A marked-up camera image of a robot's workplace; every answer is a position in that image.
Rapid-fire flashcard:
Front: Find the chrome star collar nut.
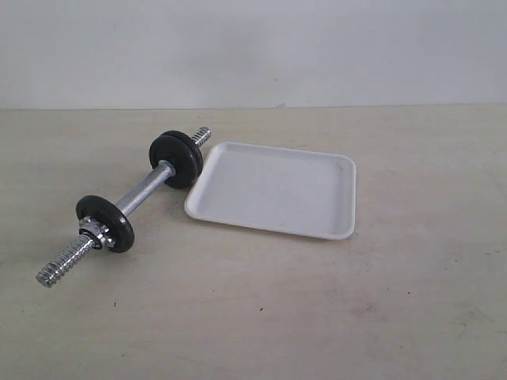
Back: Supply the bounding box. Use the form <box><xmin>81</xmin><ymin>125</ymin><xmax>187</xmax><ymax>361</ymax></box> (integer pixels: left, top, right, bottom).
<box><xmin>79</xmin><ymin>216</ymin><xmax>116</xmax><ymax>250</ymax></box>

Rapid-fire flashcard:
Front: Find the chrome threaded dumbbell bar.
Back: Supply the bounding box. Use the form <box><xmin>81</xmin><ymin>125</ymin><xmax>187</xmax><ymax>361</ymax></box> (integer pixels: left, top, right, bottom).
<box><xmin>36</xmin><ymin>127</ymin><xmax>212</xmax><ymax>288</ymax></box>

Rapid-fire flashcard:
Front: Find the black plate without collar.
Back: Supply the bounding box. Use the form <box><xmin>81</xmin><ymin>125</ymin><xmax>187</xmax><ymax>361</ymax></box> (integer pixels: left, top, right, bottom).
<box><xmin>149</xmin><ymin>135</ymin><xmax>198</xmax><ymax>189</ymax></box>

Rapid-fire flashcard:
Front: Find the black plate with collar nut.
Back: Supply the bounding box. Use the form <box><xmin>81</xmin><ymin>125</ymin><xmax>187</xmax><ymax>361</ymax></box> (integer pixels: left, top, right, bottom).
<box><xmin>75</xmin><ymin>195</ymin><xmax>135</xmax><ymax>253</ymax></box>

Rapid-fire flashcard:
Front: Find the white rectangular plastic tray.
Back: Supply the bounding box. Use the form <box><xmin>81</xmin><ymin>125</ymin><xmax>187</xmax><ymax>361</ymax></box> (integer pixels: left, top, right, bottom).
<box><xmin>185</xmin><ymin>142</ymin><xmax>357</xmax><ymax>241</ymax></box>

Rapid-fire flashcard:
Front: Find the black weight plate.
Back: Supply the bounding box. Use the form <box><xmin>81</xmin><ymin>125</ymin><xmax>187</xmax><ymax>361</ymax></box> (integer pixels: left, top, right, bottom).
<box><xmin>162</xmin><ymin>130</ymin><xmax>204</xmax><ymax>176</ymax></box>

